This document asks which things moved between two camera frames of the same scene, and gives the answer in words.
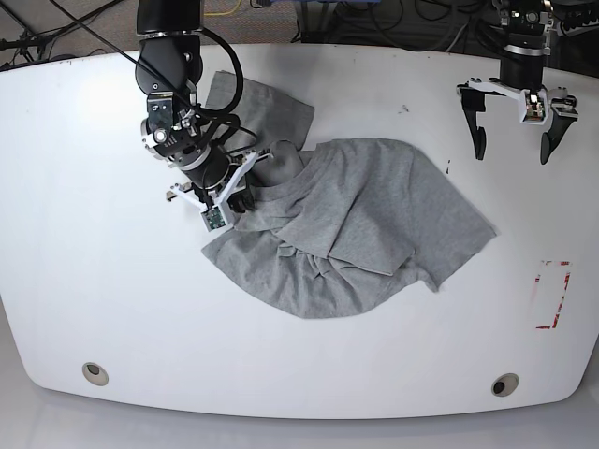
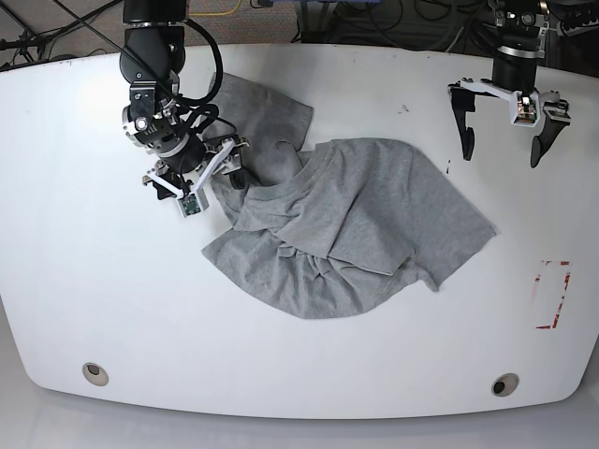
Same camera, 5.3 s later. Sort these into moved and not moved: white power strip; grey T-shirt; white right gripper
Moved: white right gripper
Not moved: grey T-shirt; white power strip
